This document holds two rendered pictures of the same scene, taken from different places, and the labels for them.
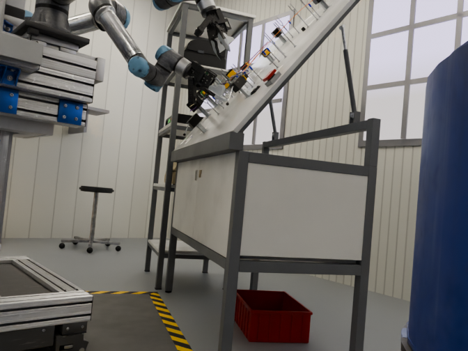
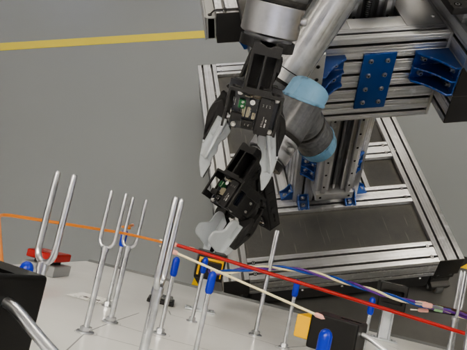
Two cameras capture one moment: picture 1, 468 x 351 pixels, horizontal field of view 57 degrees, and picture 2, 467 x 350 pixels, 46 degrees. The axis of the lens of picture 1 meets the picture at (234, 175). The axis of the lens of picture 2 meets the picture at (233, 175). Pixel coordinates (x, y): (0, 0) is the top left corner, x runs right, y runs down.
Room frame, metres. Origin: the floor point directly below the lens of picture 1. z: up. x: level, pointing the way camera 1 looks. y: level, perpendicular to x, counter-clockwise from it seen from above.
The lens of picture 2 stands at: (2.17, -0.36, 1.82)
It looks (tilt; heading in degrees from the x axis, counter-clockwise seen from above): 46 degrees down; 124
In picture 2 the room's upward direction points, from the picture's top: straight up
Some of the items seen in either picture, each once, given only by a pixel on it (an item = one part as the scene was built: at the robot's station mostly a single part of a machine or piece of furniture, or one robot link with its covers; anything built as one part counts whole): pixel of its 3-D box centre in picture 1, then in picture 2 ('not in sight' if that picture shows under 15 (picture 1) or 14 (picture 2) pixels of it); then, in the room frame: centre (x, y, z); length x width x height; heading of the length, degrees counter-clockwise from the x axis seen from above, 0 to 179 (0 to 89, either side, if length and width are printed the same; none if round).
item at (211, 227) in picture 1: (212, 200); not in sight; (1.86, 0.08, 0.60); 0.55 x 0.03 x 0.39; 18
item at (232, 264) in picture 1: (248, 242); not in sight; (2.21, -0.11, 0.40); 1.18 x 0.60 x 0.80; 18
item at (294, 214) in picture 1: (253, 203); not in sight; (2.21, -0.12, 0.60); 1.17 x 0.58 x 0.40; 18
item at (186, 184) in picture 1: (186, 196); not in sight; (2.38, 0.25, 0.60); 0.55 x 0.02 x 0.39; 18
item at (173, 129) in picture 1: (196, 150); not in sight; (3.06, 0.29, 0.93); 0.61 x 0.50 x 1.85; 18
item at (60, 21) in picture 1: (50, 23); not in sight; (1.58, 0.73, 1.21); 0.15 x 0.15 x 0.10
